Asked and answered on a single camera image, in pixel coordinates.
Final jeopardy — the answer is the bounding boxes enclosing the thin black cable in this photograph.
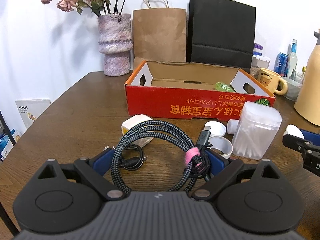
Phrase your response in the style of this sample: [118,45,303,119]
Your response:
[119,144,148,171]

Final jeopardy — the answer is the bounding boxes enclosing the purple white lidded container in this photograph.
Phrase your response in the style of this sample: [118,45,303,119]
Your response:
[253,43,263,56]

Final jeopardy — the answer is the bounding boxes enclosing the clear glass bottle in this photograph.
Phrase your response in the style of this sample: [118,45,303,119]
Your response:
[287,39,297,79]

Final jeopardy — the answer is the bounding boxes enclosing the translucent cotton swab container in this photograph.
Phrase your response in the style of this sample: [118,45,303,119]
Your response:
[232,101,283,160]

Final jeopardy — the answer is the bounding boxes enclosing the white power adapter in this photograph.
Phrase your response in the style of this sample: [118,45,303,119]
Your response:
[121,114,155,149]

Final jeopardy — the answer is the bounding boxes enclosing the cream thermos jug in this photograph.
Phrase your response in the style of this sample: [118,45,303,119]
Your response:
[294,31,320,126]

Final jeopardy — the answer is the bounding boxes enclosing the blue soda can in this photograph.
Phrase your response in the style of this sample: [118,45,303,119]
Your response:
[273,53,289,76]

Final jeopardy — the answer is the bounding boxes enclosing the white round lid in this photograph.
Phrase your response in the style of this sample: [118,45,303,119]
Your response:
[204,121,227,137]

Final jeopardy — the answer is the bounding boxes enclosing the red cardboard box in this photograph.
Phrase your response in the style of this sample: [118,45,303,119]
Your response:
[125,61,276,121]

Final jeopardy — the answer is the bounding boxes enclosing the black paper bag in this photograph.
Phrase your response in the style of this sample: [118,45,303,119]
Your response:
[186,0,256,72]

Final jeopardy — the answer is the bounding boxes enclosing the white tape roll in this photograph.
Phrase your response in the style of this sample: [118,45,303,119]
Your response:
[208,136,233,159]

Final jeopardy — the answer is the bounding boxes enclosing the braided grey charging cable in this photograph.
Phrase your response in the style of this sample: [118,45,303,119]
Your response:
[110,120,213,196]

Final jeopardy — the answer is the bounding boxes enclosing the white booklet on floor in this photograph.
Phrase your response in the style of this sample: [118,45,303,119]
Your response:
[16,99,51,129]

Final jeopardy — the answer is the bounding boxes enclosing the small white bottle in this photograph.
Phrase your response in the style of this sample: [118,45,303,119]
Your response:
[227,119,239,135]

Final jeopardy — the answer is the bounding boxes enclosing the clear jar with seeds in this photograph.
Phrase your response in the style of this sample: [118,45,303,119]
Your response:
[249,55,270,79]

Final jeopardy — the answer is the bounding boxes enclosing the purple textured vase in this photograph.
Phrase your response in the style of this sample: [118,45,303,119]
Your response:
[98,14,133,76]

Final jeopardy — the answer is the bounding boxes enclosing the brown paper bag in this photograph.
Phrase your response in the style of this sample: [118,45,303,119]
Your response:
[132,0,187,68]

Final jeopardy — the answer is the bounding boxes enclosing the green plastic bottle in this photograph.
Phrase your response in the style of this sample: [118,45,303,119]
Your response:
[215,81,235,93]

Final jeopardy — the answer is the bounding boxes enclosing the blue white boxes on floor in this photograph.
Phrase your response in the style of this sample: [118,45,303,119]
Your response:
[0,129,22,162]

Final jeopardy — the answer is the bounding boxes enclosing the yellow bear mug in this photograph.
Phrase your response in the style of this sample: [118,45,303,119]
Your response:
[258,68,288,95]

